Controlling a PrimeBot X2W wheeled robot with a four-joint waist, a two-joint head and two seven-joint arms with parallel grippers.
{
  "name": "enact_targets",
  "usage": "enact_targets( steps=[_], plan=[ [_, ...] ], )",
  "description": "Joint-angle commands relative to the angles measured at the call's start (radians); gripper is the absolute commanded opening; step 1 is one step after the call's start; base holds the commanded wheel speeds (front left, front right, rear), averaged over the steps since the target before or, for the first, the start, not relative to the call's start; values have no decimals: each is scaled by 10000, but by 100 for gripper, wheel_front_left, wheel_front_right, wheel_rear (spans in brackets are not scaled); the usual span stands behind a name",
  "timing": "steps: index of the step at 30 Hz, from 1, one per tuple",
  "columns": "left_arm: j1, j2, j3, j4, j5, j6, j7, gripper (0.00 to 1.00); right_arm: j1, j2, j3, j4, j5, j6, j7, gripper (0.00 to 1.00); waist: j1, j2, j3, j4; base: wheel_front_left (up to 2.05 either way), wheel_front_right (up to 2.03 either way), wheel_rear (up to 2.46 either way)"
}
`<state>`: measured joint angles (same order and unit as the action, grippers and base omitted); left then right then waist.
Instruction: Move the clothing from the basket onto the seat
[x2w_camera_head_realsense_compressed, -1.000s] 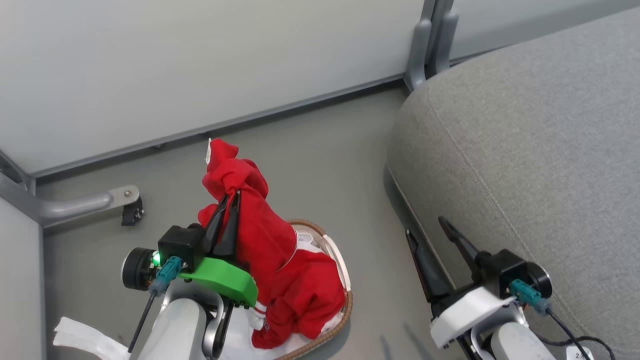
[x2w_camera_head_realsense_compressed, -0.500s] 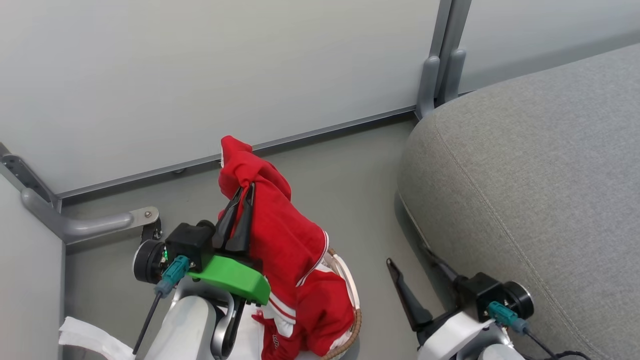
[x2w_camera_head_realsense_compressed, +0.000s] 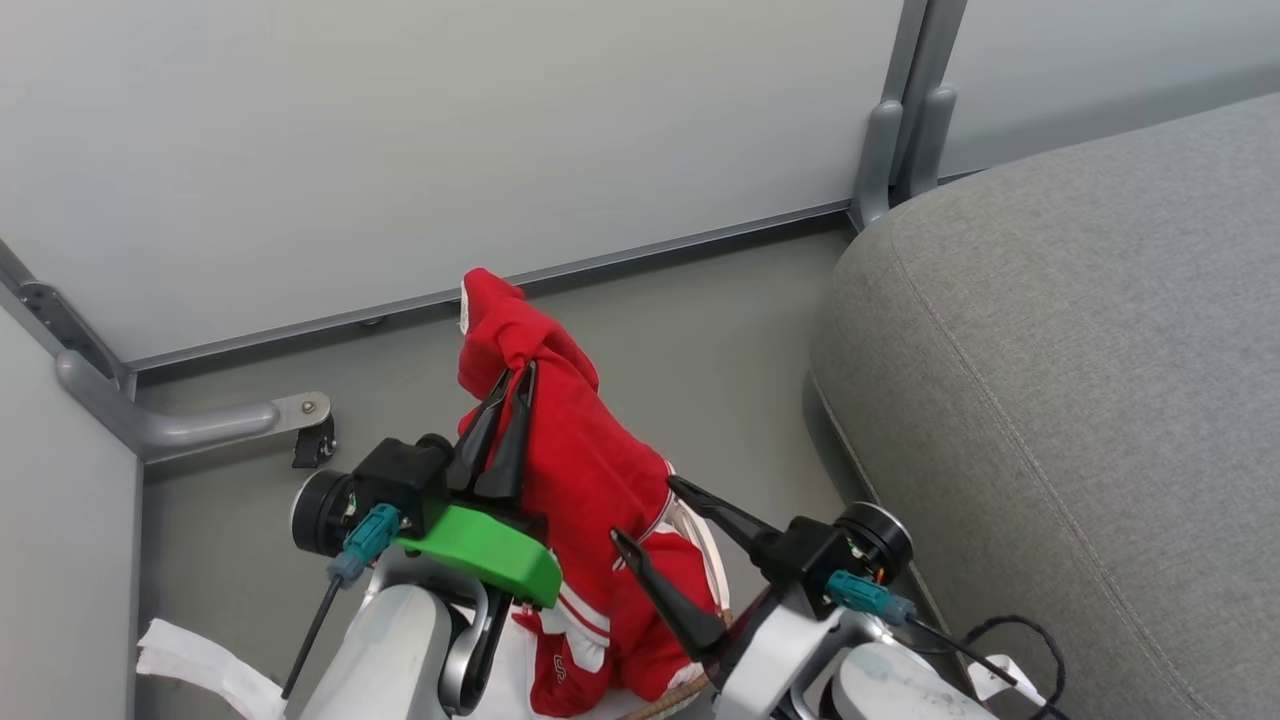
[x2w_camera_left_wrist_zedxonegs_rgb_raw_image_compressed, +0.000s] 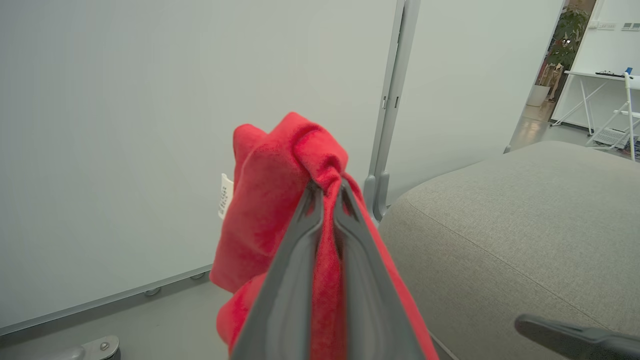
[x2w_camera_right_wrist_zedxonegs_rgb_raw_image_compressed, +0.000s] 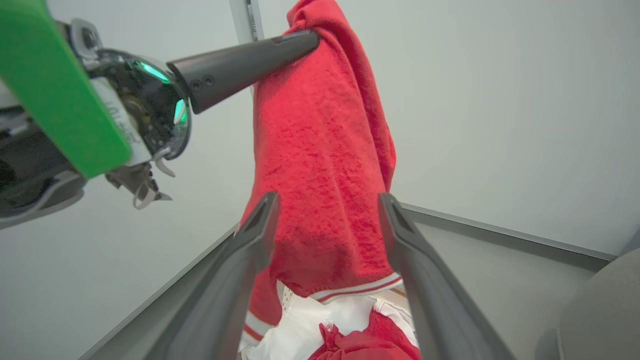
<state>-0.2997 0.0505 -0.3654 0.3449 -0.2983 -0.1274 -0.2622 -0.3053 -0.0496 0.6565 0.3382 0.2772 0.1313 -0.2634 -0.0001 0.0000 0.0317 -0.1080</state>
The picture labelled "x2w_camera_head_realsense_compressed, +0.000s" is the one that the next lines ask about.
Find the grey metal partition post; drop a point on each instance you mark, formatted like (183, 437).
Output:
(880, 150)

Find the red sports garment white trim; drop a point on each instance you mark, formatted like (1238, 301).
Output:
(585, 450)

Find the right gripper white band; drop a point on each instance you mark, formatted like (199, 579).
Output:
(805, 560)

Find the grey metal partition rail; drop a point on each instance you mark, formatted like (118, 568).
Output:
(137, 580)
(600, 262)

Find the grey fabric sofa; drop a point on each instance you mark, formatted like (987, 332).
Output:
(1080, 400)

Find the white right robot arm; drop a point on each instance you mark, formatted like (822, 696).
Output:
(900, 690)

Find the white fabric strip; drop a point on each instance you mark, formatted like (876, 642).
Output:
(200, 665)

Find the black caster wheel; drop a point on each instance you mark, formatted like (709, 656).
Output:
(315, 445)

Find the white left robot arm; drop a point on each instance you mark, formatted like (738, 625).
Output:
(385, 650)

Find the grey metal partition foot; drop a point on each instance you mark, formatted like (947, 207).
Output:
(190, 428)

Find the white paper tag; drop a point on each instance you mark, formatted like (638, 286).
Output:
(995, 680)

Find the white fabric basket liner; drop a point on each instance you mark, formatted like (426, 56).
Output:
(514, 682)

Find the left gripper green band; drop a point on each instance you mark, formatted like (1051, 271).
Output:
(480, 550)

